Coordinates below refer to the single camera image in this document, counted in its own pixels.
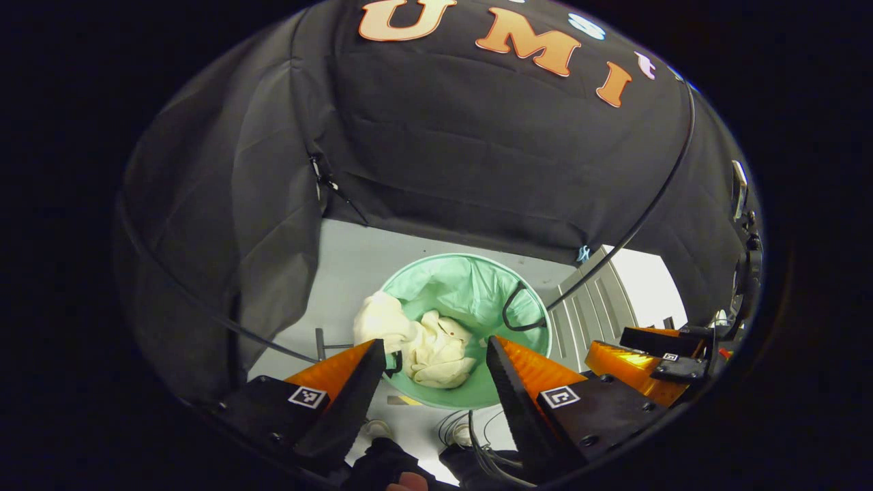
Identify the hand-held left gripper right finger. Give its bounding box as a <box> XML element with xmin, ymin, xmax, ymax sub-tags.
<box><xmin>486</xmin><ymin>336</ymin><xmax>672</xmax><ymax>481</ymax></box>

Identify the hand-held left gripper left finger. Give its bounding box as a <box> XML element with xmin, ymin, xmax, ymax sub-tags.
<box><xmin>218</xmin><ymin>339</ymin><xmax>387</xmax><ymax>471</ymax></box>

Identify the cream button shirt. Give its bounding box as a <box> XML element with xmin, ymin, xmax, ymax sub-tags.
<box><xmin>353</xmin><ymin>291</ymin><xmax>478</xmax><ymax>389</ymax></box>

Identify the green laundry hamper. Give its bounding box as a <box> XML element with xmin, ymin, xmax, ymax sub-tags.
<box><xmin>372</xmin><ymin>252</ymin><xmax>553</xmax><ymax>411</ymax></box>

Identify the person's dark clothing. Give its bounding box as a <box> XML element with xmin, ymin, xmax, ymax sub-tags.
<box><xmin>341</xmin><ymin>436</ymin><xmax>539</xmax><ymax>491</ymax></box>

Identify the black stand with clamps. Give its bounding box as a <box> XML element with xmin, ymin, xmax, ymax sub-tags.
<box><xmin>730</xmin><ymin>159</ymin><xmax>765</xmax><ymax>321</ymax></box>

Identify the black backdrop cloth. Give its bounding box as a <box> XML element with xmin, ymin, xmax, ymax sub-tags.
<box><xmin>116</xmin><ymin>0</ymin><xmax>751</xmax><ymax>403</ymax></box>

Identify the grey cable bundle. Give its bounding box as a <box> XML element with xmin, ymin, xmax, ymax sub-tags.
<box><xmin>436</xmin><ymin>408</ymin><xmax>539</xmax><ymax>488</ymax></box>

